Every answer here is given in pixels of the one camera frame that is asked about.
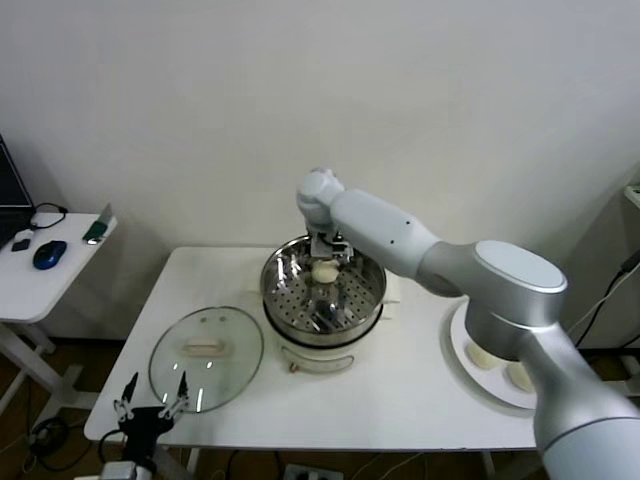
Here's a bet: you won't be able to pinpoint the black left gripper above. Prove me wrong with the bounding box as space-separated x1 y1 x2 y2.
113 370 191 464

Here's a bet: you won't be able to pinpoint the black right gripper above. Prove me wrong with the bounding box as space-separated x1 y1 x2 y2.
305 222 362 274

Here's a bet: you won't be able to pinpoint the white steamed baozi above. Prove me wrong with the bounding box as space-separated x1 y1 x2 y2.
504 362 536 394
465 342 501 370
311 259 341 285

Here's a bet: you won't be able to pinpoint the round glass pot lid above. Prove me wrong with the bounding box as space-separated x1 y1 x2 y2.
148 305 265 414

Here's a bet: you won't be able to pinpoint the perforated steel steamer basket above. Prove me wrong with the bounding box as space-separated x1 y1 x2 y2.
246 233 403 349

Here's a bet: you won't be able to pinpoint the small white side table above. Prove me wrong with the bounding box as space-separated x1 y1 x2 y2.
0 212 119 419

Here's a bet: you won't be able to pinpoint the white rectangular work table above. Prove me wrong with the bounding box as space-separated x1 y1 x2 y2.
83 245 621 480

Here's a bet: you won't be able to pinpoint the large white plate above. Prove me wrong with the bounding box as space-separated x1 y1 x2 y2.
439 299 546 416

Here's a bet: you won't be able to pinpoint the white power strip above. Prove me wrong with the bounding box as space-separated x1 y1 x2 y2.
283 463 346 480

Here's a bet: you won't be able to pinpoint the green card in holder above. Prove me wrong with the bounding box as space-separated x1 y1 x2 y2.
82 202 115 247

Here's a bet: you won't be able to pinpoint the blue computer mouse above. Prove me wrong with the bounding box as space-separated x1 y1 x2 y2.
32 239 68 271

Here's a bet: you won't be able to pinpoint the black laptop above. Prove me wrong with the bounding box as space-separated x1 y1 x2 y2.
0 132 37 252

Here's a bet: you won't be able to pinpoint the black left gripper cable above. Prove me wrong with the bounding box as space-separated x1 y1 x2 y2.
98 428 132 469

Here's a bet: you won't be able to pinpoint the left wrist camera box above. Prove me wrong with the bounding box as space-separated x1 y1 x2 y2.
102 461 157 480

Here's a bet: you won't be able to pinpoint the coiled black floor cable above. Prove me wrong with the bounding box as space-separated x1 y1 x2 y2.
24 417 71 474

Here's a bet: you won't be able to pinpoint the black looped cable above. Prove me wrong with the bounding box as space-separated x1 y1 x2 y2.
28 202 69 232

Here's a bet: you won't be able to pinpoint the hanging cables with plug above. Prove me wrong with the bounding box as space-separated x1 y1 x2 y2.
569 249 640 351

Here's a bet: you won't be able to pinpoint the white metal floor frame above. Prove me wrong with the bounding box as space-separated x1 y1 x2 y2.
582 344 640 396

